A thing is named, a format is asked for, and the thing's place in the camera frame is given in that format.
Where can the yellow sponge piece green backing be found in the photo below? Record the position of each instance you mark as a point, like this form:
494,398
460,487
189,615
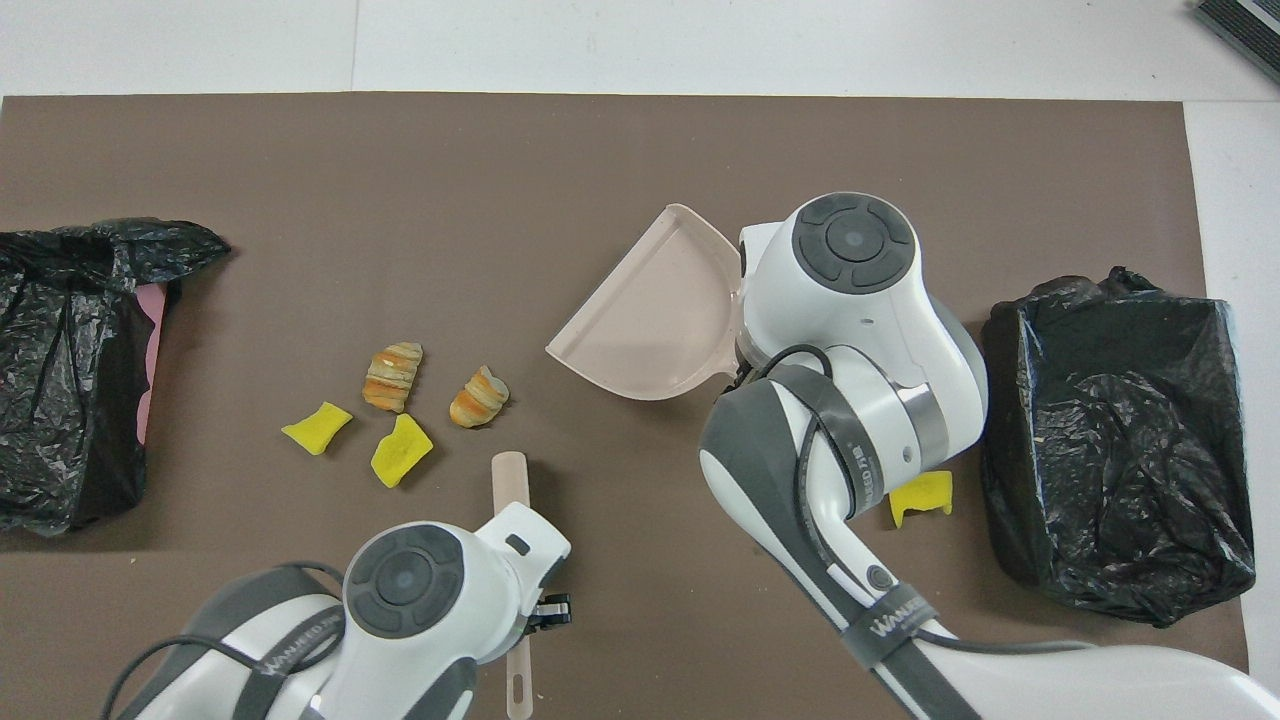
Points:
401,452

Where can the large striped croissant piece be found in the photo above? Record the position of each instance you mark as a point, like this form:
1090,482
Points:
392,378

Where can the beige plastic dustpan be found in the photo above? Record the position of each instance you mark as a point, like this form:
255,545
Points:
650,320

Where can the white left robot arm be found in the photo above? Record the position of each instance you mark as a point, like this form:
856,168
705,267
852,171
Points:
420,600

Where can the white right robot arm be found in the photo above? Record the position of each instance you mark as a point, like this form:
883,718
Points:
860,300

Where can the pink plastic bin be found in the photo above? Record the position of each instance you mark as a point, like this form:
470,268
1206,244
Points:
150,360

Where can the black bag over pink bin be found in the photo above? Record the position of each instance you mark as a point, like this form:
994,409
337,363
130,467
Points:
60,400

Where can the black trash bag bin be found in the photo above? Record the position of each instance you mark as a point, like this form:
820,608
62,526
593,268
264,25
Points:
1120,450

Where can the brown table mat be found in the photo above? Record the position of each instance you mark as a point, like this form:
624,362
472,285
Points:
500,200

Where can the dark striped object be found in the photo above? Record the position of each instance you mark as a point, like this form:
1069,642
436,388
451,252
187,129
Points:
1250,25

